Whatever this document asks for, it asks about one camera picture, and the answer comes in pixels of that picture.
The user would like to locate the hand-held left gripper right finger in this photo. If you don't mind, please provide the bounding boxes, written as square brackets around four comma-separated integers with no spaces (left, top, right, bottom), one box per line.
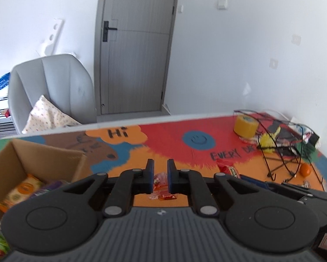
[167,159,262,218]

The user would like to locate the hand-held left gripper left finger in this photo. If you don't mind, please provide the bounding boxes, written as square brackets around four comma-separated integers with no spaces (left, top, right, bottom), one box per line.
[61,159,155,218]

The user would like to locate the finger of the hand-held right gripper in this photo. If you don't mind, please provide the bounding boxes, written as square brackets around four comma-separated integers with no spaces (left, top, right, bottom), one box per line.
[239,174,282,194]
[281,181,327,201]

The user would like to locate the orange snack packet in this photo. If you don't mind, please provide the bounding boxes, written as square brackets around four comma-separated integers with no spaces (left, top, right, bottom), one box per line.
[148,172,178,201]

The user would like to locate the red snack packet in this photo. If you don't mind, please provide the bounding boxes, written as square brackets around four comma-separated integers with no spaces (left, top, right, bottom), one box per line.
[216,158,240,179]

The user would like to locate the brown cardboard box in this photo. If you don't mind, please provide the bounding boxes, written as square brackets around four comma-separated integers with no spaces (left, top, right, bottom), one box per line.
[0,139,94,249]

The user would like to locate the black charger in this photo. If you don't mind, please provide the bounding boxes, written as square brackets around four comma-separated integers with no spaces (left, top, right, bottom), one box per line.
[305,131,321,149]

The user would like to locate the yellow tape roll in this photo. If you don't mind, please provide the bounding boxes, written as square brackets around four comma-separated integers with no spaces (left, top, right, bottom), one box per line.
[234,115,259,139]

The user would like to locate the white power strip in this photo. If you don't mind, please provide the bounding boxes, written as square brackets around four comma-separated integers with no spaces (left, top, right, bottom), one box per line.
[287,117,314,142]

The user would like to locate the purple white snack packet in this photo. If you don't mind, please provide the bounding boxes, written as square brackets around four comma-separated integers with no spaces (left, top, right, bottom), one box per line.
[29,179,69,200]

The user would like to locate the grey door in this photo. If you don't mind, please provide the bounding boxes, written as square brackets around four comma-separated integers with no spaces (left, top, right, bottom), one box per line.
[94,0,180,115]

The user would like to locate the white dotted pillow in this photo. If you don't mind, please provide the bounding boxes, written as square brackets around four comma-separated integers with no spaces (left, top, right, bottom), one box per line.
[22,95,82,134]

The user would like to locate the long biscuit packet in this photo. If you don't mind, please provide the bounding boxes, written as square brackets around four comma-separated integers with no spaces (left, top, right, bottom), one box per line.
[0,174,45,213]

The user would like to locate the grey padded chair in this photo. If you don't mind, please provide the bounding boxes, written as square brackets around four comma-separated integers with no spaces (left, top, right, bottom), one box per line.
[8,54,97,134]

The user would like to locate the blue plastic bag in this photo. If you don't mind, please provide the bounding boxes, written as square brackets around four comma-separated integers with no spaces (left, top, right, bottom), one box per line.
[0,72,11,93]

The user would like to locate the black wire stand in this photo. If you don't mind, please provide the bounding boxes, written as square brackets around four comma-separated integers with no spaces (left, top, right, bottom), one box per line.
[258,131,310,182]

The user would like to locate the black wire basket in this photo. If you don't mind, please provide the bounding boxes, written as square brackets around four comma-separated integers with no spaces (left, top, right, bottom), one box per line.
[234,109,325,186]

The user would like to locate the black door handle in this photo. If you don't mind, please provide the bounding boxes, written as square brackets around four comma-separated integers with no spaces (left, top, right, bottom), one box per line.
[102,21,118,42]

